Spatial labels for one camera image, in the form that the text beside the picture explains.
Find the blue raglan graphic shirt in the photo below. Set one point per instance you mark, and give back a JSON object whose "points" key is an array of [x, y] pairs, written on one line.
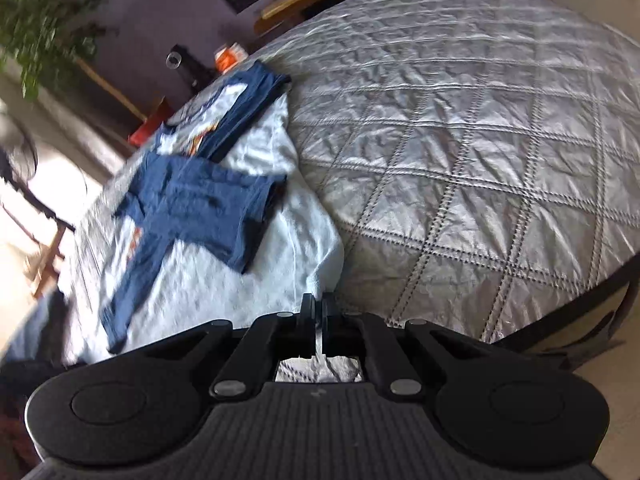
{"points": [[212, 218]]}

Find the black cylindrical speaker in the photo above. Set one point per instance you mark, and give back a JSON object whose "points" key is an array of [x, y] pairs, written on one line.
{"points": [[195, 74]]}

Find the silver quilted table cover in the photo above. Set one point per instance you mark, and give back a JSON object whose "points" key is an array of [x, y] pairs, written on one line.
{"points": [[471, 162]]}

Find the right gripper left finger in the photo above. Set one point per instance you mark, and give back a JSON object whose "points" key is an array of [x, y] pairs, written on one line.
{"points": [[306, 325]]}

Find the red plant pot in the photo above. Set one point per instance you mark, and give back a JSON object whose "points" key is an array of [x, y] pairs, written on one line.
{"points": [[160, 114]]}

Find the green plant foliage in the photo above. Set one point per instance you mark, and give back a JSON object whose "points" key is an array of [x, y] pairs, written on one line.
{"points": [[47, 38]]}

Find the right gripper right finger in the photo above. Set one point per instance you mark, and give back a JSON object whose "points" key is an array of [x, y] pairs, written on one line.
{"points": [[332, 325]]}

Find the wooden chair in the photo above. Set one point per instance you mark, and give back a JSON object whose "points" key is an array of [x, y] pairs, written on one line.
{"points": [[40, 265]]}

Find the black standing fan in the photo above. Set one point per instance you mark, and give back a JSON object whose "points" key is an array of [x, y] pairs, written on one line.
{"points": [[19, 163]]}

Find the orange white tissue box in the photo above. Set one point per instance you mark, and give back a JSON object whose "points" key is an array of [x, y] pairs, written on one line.
{"points": [[228, 57]]}

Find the plant trunk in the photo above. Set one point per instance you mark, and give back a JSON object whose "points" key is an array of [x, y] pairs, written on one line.
{"points": [[110, 89]]}

